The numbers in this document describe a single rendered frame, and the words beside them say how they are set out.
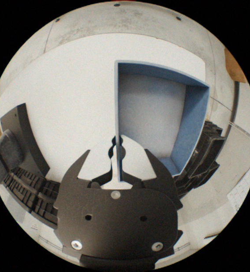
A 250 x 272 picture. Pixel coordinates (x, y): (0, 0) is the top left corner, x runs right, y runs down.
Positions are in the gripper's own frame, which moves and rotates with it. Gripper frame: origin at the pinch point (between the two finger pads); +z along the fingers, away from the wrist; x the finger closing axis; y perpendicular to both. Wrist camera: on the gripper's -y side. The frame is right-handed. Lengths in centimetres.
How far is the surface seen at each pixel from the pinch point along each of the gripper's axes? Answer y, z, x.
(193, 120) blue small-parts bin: -2.7, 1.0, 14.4
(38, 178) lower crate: 27, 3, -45
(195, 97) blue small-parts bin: -7.2, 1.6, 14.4
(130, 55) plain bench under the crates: -13.8, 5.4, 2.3
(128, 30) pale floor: -81, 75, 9
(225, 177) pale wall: 123, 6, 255
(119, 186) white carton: 18.0, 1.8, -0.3
